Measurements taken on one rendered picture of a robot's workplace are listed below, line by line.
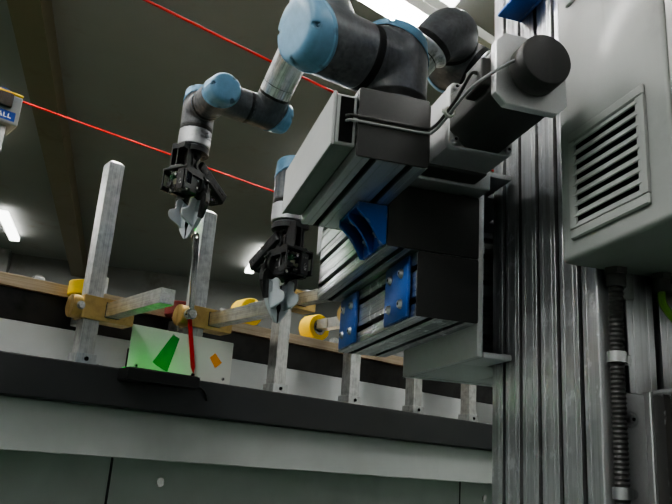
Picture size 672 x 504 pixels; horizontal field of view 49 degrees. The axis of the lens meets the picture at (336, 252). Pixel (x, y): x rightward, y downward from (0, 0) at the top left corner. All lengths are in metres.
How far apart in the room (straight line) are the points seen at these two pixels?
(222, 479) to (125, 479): 0.27
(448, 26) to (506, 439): 0.87
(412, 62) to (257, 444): 1.00
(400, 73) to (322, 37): 0.15
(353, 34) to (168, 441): 0.97
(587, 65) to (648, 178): 0.20
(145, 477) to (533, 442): 1.16
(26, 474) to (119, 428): 0.25
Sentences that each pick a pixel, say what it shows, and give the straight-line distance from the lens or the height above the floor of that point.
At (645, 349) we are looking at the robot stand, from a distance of 0.90.
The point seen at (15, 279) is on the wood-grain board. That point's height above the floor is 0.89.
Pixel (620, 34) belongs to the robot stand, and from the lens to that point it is 0.87.
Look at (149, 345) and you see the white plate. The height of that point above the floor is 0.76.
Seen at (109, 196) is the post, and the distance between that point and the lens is 1.69.
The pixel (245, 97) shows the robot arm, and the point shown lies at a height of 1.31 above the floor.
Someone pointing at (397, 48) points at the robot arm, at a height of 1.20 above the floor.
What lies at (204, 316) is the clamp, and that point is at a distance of 1.74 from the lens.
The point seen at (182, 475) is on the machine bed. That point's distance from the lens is 1.96.
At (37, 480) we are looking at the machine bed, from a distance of 1.81.
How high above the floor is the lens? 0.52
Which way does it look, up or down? 17 degrees up
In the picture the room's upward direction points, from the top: 4 degrees clockwise
